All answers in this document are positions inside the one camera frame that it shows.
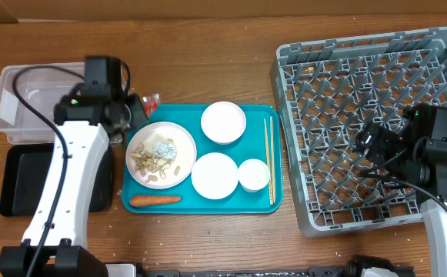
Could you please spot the right wooden chopstick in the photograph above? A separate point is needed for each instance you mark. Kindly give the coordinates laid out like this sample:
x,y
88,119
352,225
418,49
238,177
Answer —
x,y
272,154

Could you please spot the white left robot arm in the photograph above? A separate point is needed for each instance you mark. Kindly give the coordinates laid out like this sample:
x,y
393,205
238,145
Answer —
x,y
97,108

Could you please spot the clear plastic bin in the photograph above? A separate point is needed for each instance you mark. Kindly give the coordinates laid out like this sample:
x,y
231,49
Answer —
x,y
42,89

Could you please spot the white shallow bowl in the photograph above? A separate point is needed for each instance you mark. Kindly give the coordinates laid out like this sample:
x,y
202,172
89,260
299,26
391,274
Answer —
x,y
214,176

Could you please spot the pile of peanut shells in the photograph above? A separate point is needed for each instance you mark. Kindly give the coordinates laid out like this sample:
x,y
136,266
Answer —
x,y
149,166

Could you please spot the pink rimmed bowl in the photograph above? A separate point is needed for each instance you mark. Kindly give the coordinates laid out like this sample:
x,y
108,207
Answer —
x,y
223,122

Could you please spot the wooden chopstick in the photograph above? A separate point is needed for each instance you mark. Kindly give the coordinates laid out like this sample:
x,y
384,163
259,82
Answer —
x,y
272,154
267,155

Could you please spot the pink dinner plate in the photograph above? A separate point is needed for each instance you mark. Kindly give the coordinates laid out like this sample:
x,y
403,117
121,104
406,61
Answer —
x,y
184,161

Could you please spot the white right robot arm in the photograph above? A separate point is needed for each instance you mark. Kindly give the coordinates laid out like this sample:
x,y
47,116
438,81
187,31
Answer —
x,y
415,158

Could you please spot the black tray bin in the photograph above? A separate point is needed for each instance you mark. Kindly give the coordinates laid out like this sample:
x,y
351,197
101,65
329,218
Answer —
x,y
24,177

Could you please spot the grey dishwasher rack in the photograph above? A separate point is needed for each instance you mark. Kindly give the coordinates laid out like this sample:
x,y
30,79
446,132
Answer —
x,y
325,91

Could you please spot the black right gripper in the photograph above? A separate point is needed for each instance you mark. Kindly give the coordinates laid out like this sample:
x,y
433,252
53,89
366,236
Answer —
x,y
382,141

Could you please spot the white tissue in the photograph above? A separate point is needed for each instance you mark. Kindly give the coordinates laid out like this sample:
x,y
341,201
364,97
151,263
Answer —
x,y
164,149

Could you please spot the left wooden chopstick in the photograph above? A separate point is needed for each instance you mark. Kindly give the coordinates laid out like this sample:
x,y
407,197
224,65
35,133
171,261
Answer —
x,y
267,155

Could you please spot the red foil snack wrapper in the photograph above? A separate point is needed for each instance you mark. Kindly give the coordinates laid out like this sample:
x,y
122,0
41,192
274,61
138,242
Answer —
x,y
150,103

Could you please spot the small white cup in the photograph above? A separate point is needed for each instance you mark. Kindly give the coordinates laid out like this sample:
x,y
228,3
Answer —
x,y
254,175

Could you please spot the orange carrot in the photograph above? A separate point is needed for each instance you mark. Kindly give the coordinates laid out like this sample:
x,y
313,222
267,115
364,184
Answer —
x,y
151,200

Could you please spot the teal serving tray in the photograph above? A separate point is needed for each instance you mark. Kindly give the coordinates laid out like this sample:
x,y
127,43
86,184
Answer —
x,y
251,145

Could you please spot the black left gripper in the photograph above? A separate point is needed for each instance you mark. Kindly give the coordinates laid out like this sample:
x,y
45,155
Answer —
x,y
138,115

